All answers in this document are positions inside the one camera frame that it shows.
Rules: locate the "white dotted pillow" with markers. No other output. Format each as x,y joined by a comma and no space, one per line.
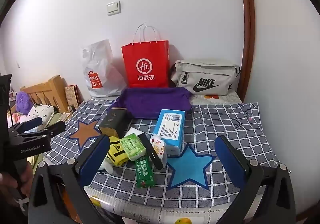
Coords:
41,111

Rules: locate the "light green cassette packet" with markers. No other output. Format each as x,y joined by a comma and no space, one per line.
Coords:
132,147

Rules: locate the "green sachet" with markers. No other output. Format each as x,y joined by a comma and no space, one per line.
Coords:
145,174

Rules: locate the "dark rectangular box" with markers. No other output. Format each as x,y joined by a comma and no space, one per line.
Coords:
112,121

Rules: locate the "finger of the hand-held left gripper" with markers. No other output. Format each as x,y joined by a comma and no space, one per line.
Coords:
32,122
50,129

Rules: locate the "person's left hand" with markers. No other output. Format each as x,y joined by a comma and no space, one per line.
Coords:
7,182

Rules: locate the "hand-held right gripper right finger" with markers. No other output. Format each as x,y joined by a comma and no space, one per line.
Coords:
230,161

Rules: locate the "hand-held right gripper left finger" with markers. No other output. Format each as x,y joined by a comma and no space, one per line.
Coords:
91,164

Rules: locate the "grey waist bag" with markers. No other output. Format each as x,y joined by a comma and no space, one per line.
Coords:
212,71

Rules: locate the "red paper bag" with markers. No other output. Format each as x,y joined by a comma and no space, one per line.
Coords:
145,59

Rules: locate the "blue tissue pack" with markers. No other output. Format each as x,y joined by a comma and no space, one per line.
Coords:
170,129

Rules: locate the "purple plush toy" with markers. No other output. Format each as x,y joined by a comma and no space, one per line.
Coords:
23,101

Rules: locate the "patterned book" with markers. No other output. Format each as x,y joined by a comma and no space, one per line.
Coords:
72,96

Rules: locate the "fruit print wipe packet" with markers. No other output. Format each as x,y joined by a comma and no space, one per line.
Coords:
158,146

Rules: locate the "yellow mini pouch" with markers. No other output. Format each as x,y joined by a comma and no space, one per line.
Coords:
116,150

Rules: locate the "white light switch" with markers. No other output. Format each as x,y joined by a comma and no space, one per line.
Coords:
113,8

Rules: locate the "white sponge block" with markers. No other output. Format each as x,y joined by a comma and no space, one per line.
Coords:
132,130

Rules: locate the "purple towel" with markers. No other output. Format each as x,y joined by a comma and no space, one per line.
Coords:
155,104

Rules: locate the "pink patterned cloth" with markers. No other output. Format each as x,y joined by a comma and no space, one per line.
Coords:
18,115

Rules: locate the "white plastic shopping bag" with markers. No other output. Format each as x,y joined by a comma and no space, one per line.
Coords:
100,64

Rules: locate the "wooden headboard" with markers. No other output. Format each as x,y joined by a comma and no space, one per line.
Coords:
50,89

